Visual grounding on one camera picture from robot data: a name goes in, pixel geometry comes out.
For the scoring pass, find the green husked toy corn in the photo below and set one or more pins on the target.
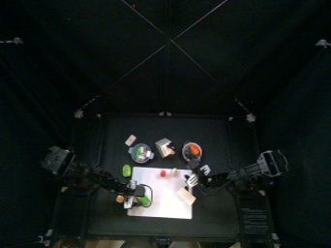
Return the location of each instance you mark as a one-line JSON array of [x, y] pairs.
[[145, 201]]

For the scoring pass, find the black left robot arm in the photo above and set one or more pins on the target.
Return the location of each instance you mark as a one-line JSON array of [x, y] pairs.
[[99, 177]]

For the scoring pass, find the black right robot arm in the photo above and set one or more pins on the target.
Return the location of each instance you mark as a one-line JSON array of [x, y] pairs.
[[241, 174]]

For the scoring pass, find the small orange toy food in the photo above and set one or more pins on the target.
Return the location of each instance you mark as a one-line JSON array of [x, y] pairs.
[[121, 199]]

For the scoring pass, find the orange toy carrot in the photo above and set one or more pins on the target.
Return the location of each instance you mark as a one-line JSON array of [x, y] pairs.
[[195, 150]]

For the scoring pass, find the white cutting board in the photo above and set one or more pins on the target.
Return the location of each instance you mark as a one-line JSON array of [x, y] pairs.
[[166, 201]]

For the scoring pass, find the small white toy food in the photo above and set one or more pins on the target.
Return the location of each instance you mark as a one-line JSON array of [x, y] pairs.
[[174, 172]]

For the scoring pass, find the green toy vegetable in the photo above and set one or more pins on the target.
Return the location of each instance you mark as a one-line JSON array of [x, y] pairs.
[[126, 170]]

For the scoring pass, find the small red toy food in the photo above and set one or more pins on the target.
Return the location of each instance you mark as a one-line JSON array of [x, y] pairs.
[[163, 173]]

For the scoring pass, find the grey white toy appliance box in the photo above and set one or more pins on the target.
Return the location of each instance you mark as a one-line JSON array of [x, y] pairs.
[[165, 147]]

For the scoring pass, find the beige wooden block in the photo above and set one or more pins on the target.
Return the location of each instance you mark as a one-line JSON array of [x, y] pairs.
[[186, 195]]

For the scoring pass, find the small beige toy block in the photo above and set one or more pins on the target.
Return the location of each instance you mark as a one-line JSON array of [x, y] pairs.
[[130, 140]]

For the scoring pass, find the white printed label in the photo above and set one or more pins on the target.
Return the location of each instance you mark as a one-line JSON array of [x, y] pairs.
[[254, 223]]

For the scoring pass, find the silver frame corner bracket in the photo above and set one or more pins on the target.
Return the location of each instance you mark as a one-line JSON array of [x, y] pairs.
[[252, 117], [78, 113]]

